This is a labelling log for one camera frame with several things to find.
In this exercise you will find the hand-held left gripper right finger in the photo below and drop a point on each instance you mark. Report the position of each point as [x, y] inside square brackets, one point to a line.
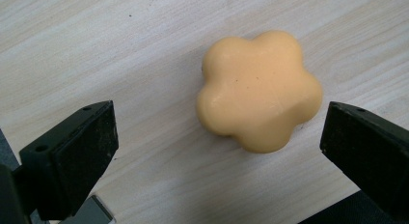
[369, 146]

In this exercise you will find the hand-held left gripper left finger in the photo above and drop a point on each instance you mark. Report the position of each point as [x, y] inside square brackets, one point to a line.
[77, 159]

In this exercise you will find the yellow flower-shaped soap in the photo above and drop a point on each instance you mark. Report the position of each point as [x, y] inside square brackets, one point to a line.
[257, 92]

